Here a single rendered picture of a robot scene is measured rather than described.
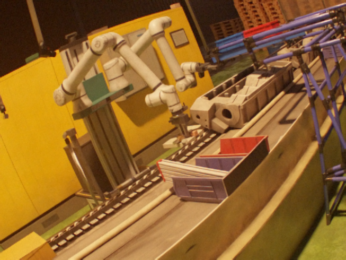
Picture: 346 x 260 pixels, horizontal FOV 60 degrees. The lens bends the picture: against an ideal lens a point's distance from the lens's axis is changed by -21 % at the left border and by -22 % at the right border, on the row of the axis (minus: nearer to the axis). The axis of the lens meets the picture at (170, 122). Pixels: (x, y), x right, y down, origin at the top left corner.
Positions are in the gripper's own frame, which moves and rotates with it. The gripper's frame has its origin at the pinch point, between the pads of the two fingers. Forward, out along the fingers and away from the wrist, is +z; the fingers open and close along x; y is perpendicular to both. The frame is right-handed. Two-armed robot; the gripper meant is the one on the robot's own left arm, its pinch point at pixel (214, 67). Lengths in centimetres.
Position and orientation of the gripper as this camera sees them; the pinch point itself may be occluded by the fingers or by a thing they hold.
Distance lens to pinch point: 296.6
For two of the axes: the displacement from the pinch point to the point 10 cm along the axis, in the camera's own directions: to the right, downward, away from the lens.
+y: -2.3, -9.1, -3.6
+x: 6.5, -4.2, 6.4
